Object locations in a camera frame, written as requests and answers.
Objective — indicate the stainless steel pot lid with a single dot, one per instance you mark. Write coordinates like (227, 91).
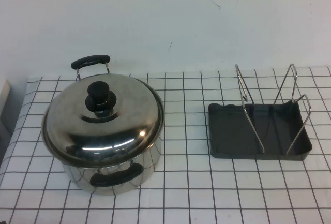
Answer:
(116, 123)

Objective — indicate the dark grey drip tray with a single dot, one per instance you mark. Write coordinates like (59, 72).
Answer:
(227, 131)

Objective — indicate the stainless steel cooking pot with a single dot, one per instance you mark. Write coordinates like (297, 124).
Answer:
(146, 167)

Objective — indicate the white grid pattern tablecloth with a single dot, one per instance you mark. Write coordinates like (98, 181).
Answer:
(181, 195)

